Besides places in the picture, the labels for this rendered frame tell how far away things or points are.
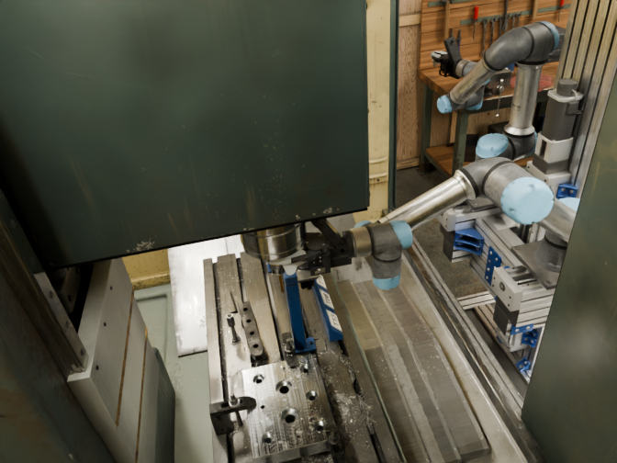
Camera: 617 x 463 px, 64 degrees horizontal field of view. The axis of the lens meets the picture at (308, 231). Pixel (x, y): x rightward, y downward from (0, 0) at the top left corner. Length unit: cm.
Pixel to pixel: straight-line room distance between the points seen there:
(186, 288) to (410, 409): 109
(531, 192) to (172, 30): 91
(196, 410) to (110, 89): 137
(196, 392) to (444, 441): 93
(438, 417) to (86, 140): 135
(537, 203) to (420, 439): 81
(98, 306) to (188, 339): 96
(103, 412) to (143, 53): 75
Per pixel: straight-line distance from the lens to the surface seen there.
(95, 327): 123
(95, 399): 118
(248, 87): 89
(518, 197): 134
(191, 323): 221
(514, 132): 219
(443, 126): 447
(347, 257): 126
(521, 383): 258
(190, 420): 198
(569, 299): 131
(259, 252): 113
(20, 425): 107
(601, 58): 184
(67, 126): 93
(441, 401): 182
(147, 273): 253
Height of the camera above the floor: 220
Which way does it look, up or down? 36 degrees down
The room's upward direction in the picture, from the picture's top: 6 degrees counter-clockwise
